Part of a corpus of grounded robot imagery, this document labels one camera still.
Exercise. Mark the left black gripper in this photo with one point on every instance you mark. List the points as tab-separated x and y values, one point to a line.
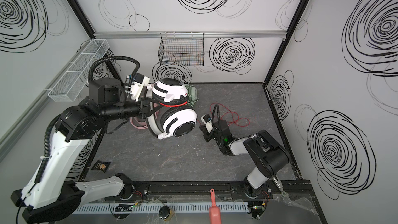
145	109

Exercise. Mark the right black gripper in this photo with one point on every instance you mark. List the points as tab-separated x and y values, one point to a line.
210	132

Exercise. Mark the pink headphones with cable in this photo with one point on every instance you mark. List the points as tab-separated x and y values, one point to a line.
139	124

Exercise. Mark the green headphones with cable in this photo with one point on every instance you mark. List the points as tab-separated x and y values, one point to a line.
192	95

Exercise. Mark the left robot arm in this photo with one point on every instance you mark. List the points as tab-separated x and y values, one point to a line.
49	196

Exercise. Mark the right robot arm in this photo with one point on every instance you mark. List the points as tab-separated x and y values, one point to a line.
268	155

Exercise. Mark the small black packet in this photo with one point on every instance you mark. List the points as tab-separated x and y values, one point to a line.
101	166

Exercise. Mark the green tongs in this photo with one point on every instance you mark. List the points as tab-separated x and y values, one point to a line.
279	185

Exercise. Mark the black round knob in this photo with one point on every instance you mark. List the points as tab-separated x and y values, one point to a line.
166	213

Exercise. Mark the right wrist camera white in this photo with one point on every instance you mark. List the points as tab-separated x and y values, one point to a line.
207	122

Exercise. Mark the black wire basket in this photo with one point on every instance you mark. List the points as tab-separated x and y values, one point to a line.
185	48

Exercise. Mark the clear plastic wall shelf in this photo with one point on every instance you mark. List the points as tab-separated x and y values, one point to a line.
75	78

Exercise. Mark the red dustpan brush handle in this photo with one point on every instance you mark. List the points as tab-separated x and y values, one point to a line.
214	210

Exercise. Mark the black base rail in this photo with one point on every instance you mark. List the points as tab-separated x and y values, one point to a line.
235	190

